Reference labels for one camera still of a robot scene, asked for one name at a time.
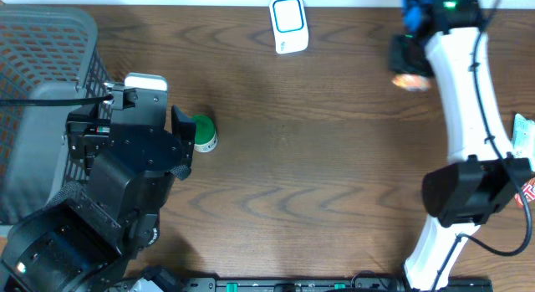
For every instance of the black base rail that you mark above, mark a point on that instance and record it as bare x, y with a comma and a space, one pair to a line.
366, 283

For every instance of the small orange tissue pack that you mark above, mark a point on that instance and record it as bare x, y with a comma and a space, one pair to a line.
411, 82

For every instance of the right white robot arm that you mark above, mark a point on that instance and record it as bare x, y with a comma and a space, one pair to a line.
446, 40

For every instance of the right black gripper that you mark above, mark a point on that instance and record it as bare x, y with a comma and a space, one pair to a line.
400, 61

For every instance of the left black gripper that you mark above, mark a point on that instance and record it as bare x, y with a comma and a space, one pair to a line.
171, 150

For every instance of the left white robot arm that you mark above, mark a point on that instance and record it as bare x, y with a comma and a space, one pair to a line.
85, 236

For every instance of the grey plastic shopping basket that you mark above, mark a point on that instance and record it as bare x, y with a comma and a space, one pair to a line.
46, 54

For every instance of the green lid jar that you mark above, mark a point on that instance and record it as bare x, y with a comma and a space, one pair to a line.
206, 138

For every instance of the orange Top chocolate bar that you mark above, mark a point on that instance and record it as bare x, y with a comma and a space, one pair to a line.
528, 192

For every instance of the light blue wipes packet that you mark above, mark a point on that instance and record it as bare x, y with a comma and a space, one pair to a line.
523, 136

